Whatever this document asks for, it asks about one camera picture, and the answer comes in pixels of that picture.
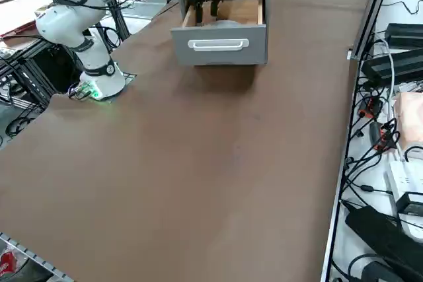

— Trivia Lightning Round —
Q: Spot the light gray plate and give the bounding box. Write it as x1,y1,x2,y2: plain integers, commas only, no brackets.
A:
205,19,243,27

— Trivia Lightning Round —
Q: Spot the white drawer handle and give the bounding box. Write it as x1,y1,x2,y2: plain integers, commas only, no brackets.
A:
187,38,249,52

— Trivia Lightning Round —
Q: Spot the long black power brick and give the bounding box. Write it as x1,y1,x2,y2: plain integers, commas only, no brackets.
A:
360,47,423,87

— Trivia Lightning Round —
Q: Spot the orange black connector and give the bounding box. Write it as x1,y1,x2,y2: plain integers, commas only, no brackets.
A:
358,95,384,120
373,122,401,153

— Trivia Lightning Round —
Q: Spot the small black power adapter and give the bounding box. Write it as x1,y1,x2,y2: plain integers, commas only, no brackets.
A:
385,23,423,45

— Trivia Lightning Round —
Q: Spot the peach cloth bag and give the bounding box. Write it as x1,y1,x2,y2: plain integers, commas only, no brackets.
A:
393,91,423,153

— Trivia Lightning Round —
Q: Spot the white power strip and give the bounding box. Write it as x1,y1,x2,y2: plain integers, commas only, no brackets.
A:
385,159,423,240

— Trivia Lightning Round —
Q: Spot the large black box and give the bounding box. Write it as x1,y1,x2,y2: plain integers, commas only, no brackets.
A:
344,205,423,282

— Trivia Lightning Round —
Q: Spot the black plug adapter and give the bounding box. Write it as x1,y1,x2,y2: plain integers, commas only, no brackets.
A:
395,191,423,219

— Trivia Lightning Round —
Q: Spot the red can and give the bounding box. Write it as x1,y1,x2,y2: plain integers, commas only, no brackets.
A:
0,250,18,275

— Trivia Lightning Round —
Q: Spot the aluminium frame beam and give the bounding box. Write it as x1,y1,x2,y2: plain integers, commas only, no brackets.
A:
347,0,397,61

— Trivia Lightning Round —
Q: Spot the black frame rack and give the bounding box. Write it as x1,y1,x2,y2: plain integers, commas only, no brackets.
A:
0,37,83,111

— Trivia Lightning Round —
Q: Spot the white cable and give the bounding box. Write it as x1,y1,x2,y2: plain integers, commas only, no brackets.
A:
375,38,406,162

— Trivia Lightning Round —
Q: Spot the perforated aluminium rail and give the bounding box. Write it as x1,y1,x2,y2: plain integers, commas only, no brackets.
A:
0,230,73,282

